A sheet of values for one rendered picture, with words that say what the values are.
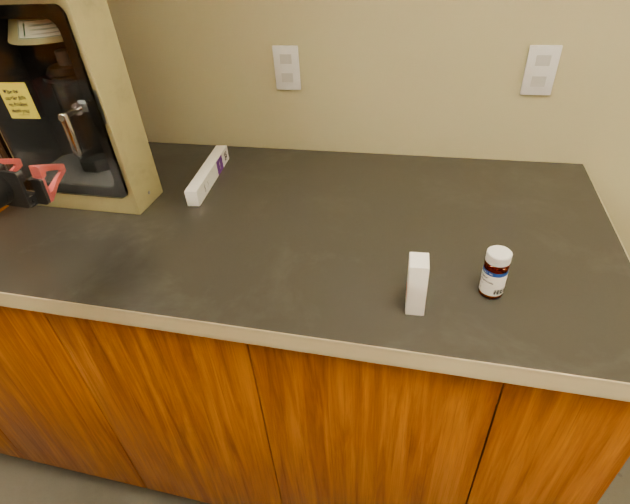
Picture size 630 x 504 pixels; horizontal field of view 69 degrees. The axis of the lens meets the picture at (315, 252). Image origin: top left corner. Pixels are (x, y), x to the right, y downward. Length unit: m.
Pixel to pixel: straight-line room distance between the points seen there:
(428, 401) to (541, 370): 0.22
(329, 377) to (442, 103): 0.77
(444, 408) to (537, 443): 0.18
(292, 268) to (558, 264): 0.50
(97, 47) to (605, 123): 1.17
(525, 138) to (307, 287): 0.75
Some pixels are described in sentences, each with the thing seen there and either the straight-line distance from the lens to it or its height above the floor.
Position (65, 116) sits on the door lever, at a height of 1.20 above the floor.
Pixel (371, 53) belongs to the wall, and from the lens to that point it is 1.26.
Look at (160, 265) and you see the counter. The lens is 0.98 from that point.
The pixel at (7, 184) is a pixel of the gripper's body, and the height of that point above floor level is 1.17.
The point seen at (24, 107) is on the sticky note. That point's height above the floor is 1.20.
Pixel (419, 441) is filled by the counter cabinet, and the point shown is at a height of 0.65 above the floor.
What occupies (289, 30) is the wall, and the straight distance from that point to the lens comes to 1.30.
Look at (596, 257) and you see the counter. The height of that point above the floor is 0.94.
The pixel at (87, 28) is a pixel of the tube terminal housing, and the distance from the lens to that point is 1.05.
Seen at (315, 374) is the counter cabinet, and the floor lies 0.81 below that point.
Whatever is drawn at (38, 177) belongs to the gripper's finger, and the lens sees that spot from 0.90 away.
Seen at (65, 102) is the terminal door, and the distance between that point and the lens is 1.10.
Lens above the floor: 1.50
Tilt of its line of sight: 37 degrees down
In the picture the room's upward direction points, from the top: 4 degrees counter-clockwise
